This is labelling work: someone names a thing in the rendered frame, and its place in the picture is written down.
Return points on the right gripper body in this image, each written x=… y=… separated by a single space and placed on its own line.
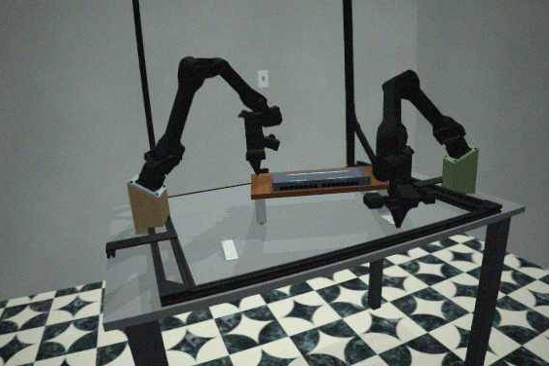
x=253 y=143

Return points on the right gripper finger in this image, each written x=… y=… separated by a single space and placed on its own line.
x=256 y=166

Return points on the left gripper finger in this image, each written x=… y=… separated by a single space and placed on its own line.
x=402 y=214
x=396 y=214

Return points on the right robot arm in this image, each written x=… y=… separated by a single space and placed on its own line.
x=169 y=150

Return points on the grey network switch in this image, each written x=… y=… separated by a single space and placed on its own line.
x=317 y=179

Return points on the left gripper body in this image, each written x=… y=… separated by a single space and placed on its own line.
x=375 y=200

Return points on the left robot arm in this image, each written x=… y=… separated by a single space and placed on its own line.
x=392 y=136

